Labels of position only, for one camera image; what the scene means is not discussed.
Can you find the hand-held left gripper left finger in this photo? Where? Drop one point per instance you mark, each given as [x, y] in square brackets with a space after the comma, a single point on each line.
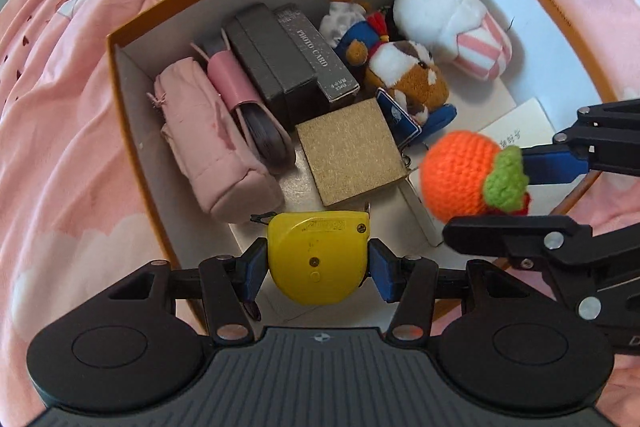
[255, 269]

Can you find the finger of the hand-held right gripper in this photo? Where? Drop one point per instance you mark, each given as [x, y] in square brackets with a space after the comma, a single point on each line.
[555, 164]
[525, 234]

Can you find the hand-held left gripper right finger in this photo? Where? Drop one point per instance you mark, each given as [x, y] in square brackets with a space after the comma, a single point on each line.
[384, 271]

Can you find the white rectangular box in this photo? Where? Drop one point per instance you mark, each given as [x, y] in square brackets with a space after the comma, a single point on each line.
[520, 122]

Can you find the yellow tape measure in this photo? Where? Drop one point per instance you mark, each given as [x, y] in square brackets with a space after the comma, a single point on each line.
[315, 257]

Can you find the orange crochet fruit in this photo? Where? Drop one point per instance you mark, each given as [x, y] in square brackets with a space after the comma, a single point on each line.
[460, 177]

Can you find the pink fabric pouch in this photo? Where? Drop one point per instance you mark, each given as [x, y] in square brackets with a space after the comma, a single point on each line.
[210, 157]

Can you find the square cork coaster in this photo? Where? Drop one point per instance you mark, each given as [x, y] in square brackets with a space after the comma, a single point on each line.
[350, 152]

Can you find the blue tag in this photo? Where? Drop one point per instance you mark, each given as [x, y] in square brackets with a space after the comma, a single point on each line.
[397, 114]

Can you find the orange cardboard box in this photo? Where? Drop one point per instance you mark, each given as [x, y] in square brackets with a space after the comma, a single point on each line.
[135, 132]

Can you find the brown and white hamster plush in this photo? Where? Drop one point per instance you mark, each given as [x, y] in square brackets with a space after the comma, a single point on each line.
[400, 67]

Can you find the white plush with pink stripes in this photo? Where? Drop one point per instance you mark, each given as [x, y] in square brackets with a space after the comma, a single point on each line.
[435, 12]

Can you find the dark grey box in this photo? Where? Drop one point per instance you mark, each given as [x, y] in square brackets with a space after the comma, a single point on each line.
[270, 57]

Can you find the grey photo card box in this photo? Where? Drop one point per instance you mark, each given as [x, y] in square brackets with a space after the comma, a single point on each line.
[315, 57]

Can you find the small white bear plush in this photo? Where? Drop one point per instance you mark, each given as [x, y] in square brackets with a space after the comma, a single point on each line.
[340, 14]

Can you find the pink printed blanket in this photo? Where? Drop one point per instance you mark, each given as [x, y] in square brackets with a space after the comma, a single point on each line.
[60, 107]

